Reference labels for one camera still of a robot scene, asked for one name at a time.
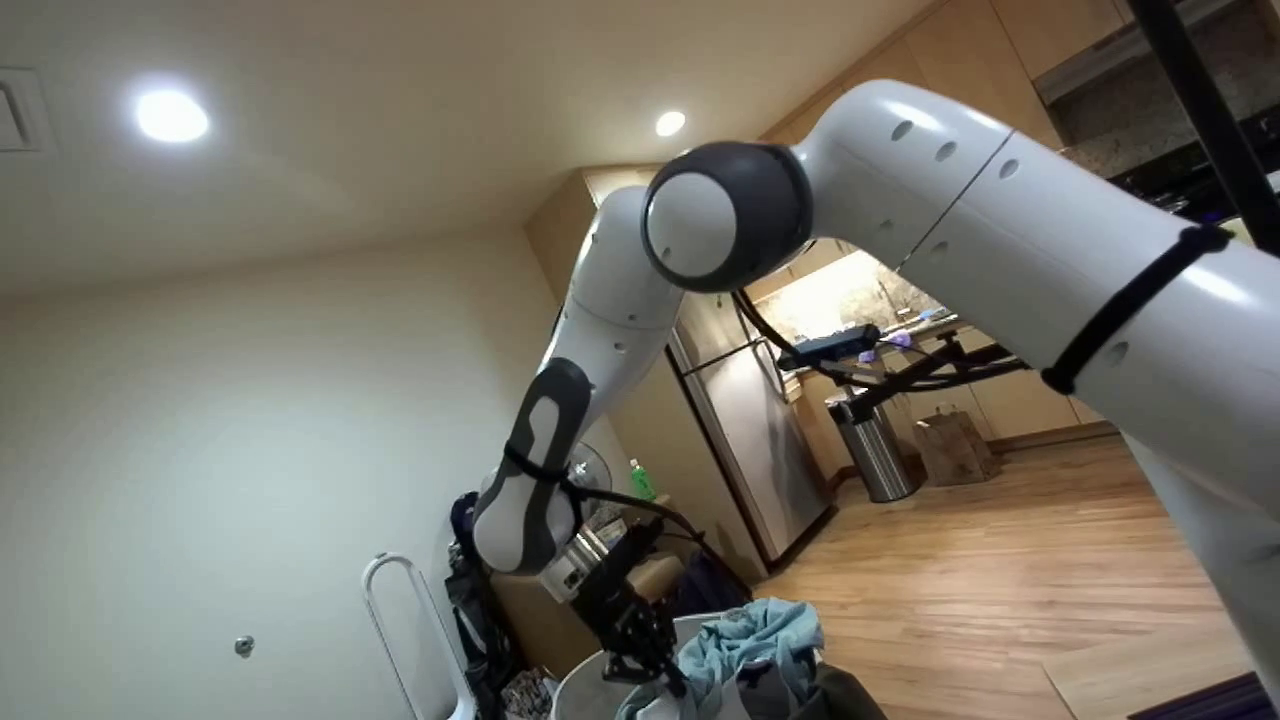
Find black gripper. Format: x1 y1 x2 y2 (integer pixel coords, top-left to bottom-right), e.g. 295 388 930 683
573 523 691 701

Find teal and white clothing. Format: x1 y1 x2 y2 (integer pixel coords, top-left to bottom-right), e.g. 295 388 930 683
677 597 823 701

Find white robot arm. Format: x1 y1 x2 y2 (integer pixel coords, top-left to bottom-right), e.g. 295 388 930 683
468 79 1280 695

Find grey fabric laundry bag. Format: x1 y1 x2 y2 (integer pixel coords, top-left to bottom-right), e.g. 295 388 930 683
551 610 883 720

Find brown paper bag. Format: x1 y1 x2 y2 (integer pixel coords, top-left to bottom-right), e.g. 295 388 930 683
917 413 994 483

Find brown cardboard box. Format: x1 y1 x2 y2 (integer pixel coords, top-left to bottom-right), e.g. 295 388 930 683
491 552 682 675

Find green bottle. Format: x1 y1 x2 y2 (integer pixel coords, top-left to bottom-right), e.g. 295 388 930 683
628 459 654 498

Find stainless steel refrigerator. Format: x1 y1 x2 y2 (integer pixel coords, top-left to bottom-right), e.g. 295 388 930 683
669 295 832 573

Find steel trash can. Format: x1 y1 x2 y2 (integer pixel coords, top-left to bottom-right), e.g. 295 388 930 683
826 397 917 504

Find small ceiling light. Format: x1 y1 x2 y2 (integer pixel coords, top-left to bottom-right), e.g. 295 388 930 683
650 106 686 138

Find light wood kitchen cabinets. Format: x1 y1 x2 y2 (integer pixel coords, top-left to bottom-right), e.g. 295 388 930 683
520 0 1137 565

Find round ceiling light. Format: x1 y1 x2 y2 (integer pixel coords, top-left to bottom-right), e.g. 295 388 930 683
133 79 215 149

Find black tripod pole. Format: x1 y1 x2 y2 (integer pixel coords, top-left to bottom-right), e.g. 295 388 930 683
1129 0 1280 254

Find white metal rack frame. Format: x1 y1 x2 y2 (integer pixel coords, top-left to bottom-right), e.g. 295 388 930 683
361 552 474 720

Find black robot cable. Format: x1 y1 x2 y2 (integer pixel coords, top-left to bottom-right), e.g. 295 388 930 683
503 284 935 534

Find black camera on mount arm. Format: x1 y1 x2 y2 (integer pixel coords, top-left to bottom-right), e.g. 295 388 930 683
778 322 1021 408

